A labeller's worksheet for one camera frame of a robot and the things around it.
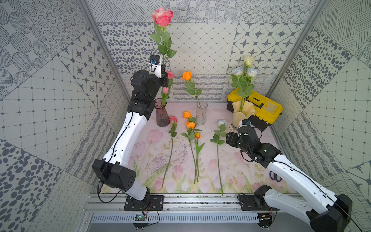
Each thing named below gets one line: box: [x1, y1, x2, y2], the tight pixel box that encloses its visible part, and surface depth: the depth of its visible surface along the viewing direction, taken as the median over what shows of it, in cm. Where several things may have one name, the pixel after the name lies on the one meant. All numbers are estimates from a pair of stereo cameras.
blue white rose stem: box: [230, 66, 248, 113], surface depth 91 cm
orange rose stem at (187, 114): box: [182, 110, 197, 124], surface depth 109 cm
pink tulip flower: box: [161, 87, 171, 107], surface depth 92 cm
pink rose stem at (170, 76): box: [164, 70, 175, 89], surface depth 90 cm
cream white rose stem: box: [241, 55, 255, 113], surface depth 90 cm
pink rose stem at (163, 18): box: [149, 7, 177, 65], surface depth 57 cm
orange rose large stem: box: [181, 70, 202, 109], surface depth 92 cm
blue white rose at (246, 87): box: [238, 67, 258, 113], surface depth 90 cm
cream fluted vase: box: [228, 99, 257, 133], surface depth 93 cm
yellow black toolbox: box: [226, 87, 284, 131], surface depth 96 cm
